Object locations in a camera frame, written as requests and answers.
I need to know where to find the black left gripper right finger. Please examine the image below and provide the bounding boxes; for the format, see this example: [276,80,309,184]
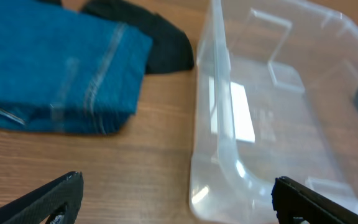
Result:
[272,176,358,224]

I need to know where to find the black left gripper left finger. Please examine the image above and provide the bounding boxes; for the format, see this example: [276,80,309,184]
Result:
[0,171,84,224]

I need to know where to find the blue jeans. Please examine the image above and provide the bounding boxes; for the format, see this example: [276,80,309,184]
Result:
[0,1,152,134]

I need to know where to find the white label in bin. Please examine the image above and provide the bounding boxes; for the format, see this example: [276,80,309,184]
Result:
[208,77,255,143]

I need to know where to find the clear plastic storage bin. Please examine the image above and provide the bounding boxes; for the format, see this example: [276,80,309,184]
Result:
[189,0,358,223]

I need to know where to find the black folded sock right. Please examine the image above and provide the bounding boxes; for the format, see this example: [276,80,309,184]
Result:
[80,0,195,74]

